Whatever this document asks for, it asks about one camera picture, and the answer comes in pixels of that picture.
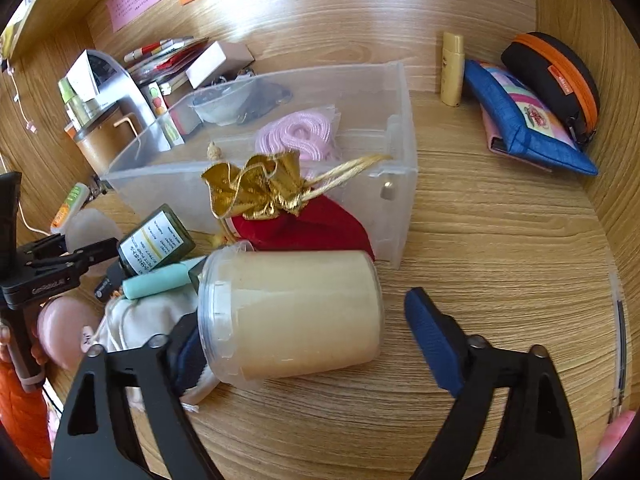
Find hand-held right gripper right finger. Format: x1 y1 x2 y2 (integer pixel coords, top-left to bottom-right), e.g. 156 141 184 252
404 286 592 480

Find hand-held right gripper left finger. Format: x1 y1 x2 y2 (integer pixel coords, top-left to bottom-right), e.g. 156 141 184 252
50 312 226 480

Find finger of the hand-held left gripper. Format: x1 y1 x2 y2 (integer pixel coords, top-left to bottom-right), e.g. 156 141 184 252
27 239 122 281
0 171 69 267

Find pink round case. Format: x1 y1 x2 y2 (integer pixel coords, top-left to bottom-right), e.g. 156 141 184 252
37 296 103 372

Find white drawstring pouch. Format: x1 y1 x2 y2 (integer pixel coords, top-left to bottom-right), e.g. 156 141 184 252
92 285 221 413

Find dark green bottle white label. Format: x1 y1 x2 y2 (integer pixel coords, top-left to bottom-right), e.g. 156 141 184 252
116 203 197 277

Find clear jar with cream content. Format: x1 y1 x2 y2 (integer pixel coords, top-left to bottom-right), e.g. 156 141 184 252
197 241 386 391

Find clear plastic storage box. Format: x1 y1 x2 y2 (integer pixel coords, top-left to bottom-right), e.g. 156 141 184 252
100 60 418 268

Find red velvet pouch gold top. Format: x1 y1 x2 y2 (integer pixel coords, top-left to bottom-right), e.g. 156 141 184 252
201 152 396 263

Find person's left forearm orange sleeve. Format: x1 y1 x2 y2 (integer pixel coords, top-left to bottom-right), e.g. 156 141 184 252
0 360 53 466

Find wooden desktop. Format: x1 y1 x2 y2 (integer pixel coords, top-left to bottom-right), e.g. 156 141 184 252
40 15 623 480

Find small black device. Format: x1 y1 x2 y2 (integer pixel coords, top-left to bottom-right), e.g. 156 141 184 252
94 261 126 306

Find white bottle orange label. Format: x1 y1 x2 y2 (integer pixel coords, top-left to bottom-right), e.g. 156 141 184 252
50 182 91 233

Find mint green tube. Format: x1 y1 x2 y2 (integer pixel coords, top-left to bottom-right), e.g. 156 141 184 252
121 259 207 301

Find brown mug with lid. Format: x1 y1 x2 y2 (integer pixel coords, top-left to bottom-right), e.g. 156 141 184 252
75 112 146 176

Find green white cartons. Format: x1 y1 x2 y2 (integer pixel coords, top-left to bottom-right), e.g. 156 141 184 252
57 77 101 126

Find white printed paper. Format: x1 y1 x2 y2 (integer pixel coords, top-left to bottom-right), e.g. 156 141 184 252
65 52 108 103

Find white standing box with paper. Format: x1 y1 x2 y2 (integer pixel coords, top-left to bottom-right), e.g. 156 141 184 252
67 49 158 133

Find fruit print box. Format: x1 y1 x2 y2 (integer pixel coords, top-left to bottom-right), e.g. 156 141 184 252
140 82 182 148

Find white bowl with marbles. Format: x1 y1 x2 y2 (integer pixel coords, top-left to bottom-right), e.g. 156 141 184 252
189 80 251 126

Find pink cloth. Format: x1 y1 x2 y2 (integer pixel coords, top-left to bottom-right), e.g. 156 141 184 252
597 410 636 476

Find blue patchwork zip pouch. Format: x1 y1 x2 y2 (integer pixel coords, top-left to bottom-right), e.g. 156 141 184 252
462 59 599 177

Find pink wallet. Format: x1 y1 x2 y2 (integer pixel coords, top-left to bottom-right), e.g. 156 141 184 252
481 102 556 173

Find pile of printed sachets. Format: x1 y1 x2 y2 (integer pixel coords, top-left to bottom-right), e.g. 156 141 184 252
122 36 211 86

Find white cardboard box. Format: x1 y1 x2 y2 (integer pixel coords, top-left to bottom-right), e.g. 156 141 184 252
186 41 256 90

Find pale yellow bottle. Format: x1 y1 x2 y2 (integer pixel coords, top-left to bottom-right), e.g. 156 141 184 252
440 31 467 107

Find black case orange zip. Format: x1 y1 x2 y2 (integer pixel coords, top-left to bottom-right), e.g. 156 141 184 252
501 32 601 148

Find white cable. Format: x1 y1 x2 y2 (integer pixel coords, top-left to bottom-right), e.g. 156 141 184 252
0 57 51 236

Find pink coiled rope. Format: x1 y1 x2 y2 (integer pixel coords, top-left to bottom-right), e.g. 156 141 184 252
255 112 341 161

